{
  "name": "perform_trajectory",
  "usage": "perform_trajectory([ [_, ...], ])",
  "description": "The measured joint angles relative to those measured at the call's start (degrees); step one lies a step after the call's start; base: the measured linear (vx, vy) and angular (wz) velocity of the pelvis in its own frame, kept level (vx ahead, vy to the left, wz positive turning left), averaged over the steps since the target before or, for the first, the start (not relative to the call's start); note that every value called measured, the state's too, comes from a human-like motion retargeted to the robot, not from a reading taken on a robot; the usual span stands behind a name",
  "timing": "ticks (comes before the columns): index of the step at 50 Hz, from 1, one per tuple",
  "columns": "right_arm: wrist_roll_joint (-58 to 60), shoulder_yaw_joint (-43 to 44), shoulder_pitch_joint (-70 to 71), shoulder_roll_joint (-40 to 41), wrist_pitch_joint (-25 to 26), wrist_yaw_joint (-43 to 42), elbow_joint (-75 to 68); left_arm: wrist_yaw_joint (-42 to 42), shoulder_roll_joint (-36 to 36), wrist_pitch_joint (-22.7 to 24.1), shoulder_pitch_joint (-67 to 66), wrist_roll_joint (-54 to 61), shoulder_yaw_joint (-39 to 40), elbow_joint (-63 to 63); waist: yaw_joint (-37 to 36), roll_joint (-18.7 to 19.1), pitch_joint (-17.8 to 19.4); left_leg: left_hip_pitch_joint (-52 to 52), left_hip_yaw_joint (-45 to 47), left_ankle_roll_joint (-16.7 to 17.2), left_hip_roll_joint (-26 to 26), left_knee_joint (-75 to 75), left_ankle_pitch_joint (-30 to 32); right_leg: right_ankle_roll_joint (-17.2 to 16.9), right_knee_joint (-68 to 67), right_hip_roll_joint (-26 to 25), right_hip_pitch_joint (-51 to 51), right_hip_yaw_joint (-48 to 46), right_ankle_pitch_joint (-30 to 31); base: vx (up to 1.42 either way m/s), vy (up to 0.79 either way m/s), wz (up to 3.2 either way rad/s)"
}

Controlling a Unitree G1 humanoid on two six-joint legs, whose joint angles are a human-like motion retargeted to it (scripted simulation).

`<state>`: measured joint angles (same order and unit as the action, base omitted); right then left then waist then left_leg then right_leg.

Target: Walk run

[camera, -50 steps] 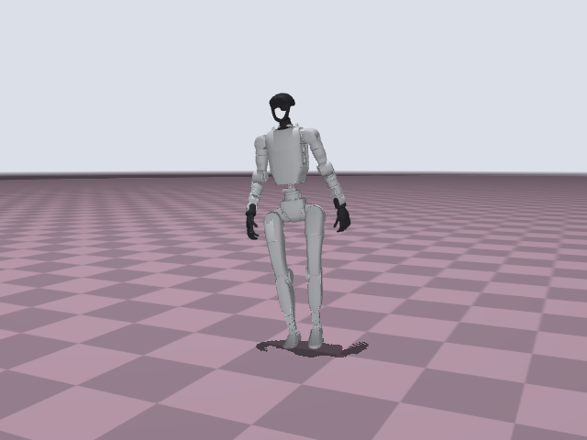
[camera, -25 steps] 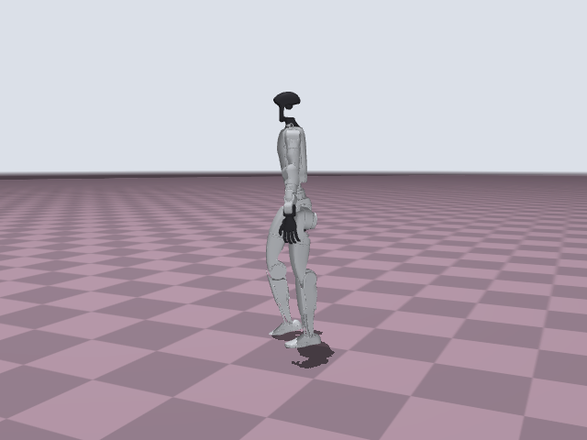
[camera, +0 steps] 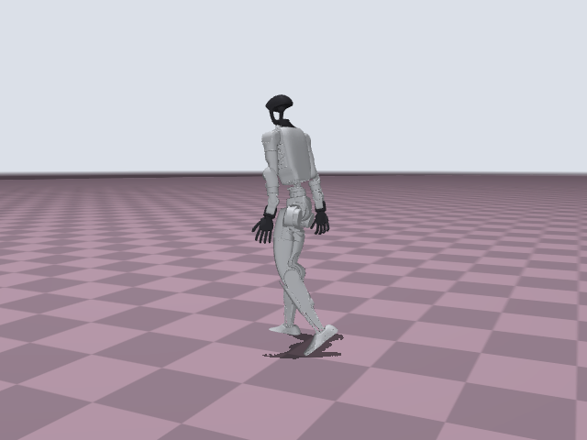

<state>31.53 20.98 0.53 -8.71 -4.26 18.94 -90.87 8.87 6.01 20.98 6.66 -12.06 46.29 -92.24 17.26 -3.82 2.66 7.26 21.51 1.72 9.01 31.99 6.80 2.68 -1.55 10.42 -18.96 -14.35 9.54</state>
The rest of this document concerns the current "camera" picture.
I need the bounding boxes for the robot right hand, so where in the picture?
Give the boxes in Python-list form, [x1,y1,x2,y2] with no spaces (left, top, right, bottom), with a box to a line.
[310,201,329,235]

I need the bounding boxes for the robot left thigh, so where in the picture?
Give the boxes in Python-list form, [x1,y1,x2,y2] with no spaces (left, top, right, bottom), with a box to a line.
[273,204,303,286]

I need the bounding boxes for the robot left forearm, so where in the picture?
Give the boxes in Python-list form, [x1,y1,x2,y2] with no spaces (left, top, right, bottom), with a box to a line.
[264,168,280,215]

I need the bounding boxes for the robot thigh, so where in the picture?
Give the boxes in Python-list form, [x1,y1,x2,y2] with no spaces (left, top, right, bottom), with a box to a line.
[288,213,315,280]
[273,204,303,286]

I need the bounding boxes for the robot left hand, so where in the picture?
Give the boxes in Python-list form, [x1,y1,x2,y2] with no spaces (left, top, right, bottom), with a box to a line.
[252,205,277,244]

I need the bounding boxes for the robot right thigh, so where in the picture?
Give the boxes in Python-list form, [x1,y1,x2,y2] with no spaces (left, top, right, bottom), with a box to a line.
[288,213,315,280]

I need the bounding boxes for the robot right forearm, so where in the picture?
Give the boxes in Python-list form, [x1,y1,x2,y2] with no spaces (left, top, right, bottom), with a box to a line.
[308,174,325,209]

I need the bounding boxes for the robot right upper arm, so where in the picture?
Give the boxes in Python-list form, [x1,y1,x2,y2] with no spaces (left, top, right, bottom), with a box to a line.
[305,133,317,180]

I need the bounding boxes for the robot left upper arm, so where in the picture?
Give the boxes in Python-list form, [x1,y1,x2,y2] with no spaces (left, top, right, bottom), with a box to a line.
[261,130,281,181]

